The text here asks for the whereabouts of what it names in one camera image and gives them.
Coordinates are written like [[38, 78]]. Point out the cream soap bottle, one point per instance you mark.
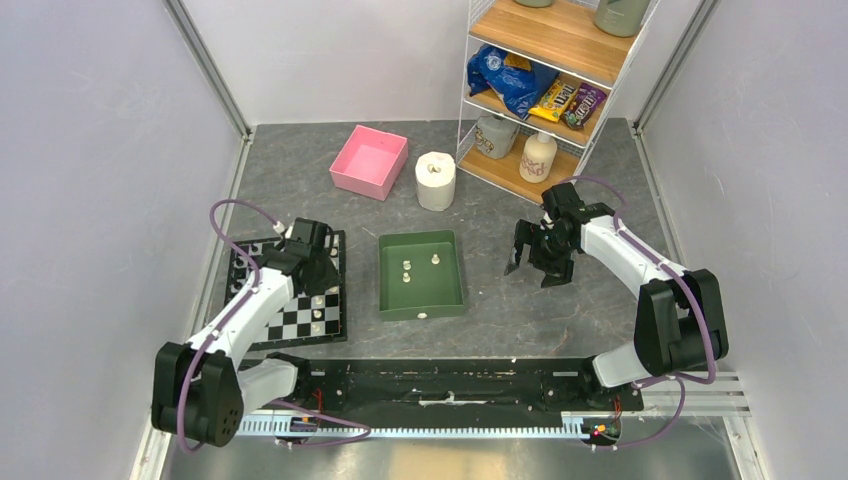
[[537, 158]]

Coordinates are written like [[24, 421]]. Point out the grey green top bottle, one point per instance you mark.
[[620, 18]]

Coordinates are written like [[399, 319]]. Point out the blue plastic bag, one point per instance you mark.
[[517, 81]]

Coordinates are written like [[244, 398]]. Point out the pink plastic box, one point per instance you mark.
[[369, 162]]

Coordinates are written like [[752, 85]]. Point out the grey jug on shelf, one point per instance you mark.
[[494, 136]]

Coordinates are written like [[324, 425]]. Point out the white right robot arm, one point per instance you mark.
[[680, 328]]

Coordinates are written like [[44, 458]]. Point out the black white chessboard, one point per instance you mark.
[[305, 320]]

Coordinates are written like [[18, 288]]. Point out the yellow candy bag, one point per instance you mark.
[[554, 101]]

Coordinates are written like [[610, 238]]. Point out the white toilet paper roll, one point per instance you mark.
[[435, 174]]

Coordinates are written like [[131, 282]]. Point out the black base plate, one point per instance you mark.
[[458, 393]]

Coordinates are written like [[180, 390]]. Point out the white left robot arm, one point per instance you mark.
[[199, 394]]

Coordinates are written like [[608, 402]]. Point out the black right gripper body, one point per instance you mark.
[[547, 253]]

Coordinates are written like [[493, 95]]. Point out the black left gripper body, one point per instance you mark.
[[325, 275]]

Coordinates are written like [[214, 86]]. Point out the white cable duct rail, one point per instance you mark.
[[282, 424]]

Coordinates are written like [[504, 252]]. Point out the white wire wooden shelf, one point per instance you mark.
[[561, 35]]

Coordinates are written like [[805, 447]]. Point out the brown candy bag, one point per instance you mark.
[[587, 99]]

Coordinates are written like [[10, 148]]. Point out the green plastic tray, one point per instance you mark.
[[419, 272]]

